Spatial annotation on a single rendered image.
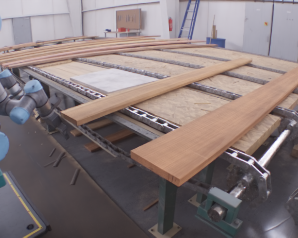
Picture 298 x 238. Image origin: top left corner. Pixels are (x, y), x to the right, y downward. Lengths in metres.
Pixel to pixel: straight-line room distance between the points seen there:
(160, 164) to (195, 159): 0.11
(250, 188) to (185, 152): 0.27
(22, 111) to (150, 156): 0.54
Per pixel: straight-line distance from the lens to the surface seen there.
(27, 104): 0.97
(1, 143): 0.85
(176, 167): 0.65
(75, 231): 1.63
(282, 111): 1.34
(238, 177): 0.82
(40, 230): 1.27
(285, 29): 6.27
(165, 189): 1.25
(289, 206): 0.78
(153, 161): 0.67
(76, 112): 1.05
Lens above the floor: 1.26
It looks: 24 degrees down
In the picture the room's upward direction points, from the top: straight up
